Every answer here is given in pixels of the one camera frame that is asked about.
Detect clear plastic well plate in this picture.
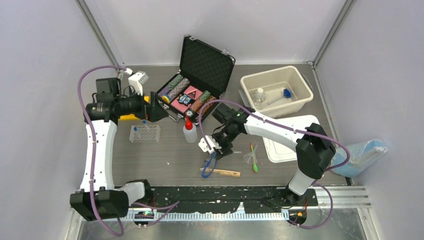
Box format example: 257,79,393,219
129,125,161,143

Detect blue safety glasses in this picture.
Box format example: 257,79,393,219
200,151,218,179

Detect clear glass petri dish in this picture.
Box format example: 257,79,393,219
251,92,267,109

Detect beige plastic bin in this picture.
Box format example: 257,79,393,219
240,65,314,118

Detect yellow test tube rack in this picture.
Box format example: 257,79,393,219
119,96,150,121

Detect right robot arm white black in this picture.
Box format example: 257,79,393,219
199,103,336,205

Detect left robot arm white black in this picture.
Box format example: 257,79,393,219
69,77,168,221

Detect wooden clothespin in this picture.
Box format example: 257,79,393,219
199,168,241,177

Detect white squeeze bottle red cap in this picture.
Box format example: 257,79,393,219
183,115,198,144

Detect green orange spatula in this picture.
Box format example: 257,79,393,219
250,143,258,173

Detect white bin lid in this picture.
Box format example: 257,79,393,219
262,115,320,163

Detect black poker chip case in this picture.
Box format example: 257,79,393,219
156,34,236,122

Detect blue plastic bag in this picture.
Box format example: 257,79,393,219
331,139,389,178

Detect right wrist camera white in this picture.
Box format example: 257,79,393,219
198,135,221,155

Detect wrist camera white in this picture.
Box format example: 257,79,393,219
198,135,221,155
124,68,149,96

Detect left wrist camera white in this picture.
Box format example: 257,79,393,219
124,68,149,96

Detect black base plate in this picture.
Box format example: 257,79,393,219
137,186,318,214

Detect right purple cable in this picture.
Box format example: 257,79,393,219
198,99,351,231

